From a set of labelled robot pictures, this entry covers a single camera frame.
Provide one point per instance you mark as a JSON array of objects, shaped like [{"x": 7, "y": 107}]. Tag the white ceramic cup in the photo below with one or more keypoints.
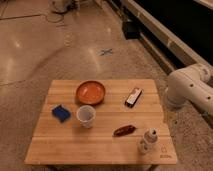
[{"x": 86, "y": 115}]

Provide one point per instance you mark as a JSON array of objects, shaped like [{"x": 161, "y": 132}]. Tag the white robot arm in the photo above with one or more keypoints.
[{"x": 189, "y": 84}]

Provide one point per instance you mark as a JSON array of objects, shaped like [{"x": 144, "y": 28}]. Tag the orange bowl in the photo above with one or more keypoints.
[{"x": 90, "y": 92}]

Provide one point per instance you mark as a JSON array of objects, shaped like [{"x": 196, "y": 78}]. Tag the wooden table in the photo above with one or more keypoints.
[{"x": 68, "y": 143}]

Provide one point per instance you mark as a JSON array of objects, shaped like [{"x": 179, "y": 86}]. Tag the dark red chili pepper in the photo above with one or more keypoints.
[{"x": 125, "y": 130}]

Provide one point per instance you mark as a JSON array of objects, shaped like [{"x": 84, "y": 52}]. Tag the blue sponge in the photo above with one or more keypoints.
[{"x": 61, "y": 113}]

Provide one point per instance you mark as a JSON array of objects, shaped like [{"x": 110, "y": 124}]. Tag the black box on floor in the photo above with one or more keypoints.
[{"x": 130, "y": 30}]

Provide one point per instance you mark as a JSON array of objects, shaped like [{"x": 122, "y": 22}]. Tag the small white bottle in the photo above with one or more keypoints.
[{"x": 147, "y": 141}]

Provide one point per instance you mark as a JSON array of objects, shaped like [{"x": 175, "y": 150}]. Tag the white machine base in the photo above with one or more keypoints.
[{"x": 62, "y": 6}]

